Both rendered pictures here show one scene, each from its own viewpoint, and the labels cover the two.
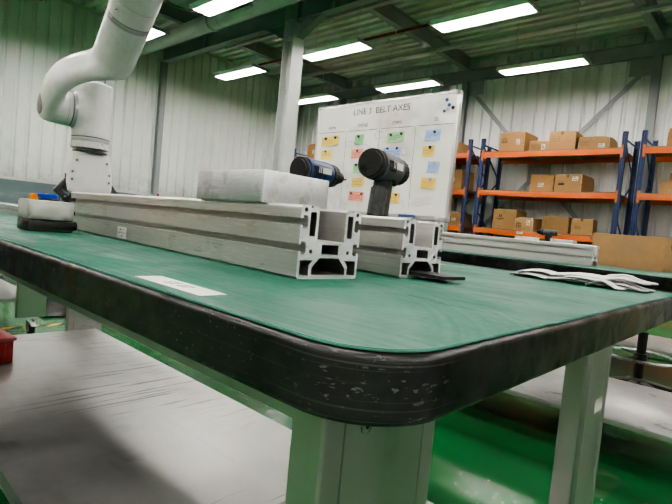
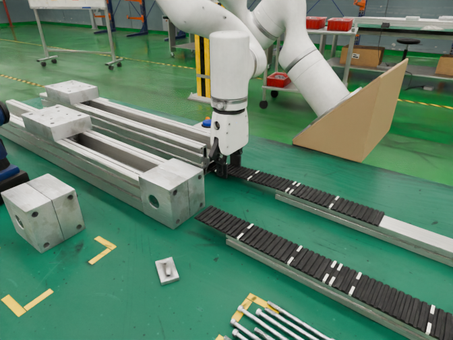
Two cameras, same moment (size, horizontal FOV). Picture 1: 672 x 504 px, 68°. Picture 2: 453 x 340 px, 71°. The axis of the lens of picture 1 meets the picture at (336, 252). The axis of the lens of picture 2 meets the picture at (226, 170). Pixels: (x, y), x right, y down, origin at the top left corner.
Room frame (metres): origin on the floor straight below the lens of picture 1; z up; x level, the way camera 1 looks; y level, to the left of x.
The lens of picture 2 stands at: (1.90, 0.50, 1.20)
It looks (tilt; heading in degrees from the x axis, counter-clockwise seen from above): 29 degrees down; 172
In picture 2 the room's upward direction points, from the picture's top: straight up
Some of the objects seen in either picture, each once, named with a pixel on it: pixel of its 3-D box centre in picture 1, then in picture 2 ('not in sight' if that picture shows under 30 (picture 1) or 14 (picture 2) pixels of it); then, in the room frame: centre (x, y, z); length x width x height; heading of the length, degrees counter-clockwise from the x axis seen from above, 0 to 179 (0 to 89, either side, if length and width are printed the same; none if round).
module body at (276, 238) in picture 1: (173, 222); (118, 123); (0.88, 0.29, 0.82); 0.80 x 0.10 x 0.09; 45
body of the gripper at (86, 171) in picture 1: (88, 171); (228, 126); (1.20, 0.61, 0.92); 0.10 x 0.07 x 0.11; 135
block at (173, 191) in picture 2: not in sight; (177, 189); (1.32, 0.48, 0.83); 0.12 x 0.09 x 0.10; 135
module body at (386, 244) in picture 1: (261, 229); (63, 142); (1.01, 0.16, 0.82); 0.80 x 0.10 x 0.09; 45
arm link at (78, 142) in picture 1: (91, 145); (228, 101); (1.20, 0.61, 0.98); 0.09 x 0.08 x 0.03; 135
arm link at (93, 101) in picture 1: (90, 110); (230, 64); (1.19, 0.61, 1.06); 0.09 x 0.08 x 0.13; 134
